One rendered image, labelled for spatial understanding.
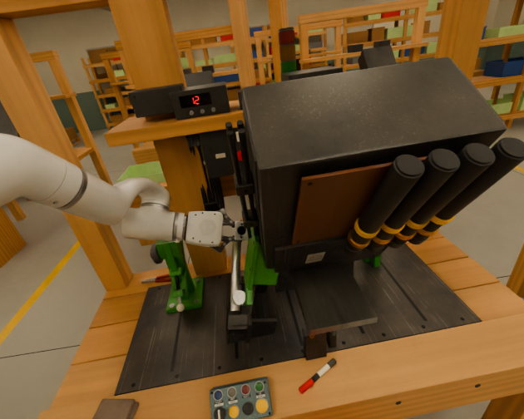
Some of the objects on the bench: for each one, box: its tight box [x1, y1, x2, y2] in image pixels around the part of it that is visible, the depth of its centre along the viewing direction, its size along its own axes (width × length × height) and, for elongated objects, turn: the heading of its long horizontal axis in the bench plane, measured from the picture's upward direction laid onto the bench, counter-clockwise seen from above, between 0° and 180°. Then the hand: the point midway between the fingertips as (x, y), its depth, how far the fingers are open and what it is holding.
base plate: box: [114, 244, 482, 396], centre depth 99 cm, size 42×110×2 cm, turn 110°
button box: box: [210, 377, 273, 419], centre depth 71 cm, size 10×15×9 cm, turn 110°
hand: (238, 231), depth 83 cm, fingers closed on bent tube, 3 cm apart
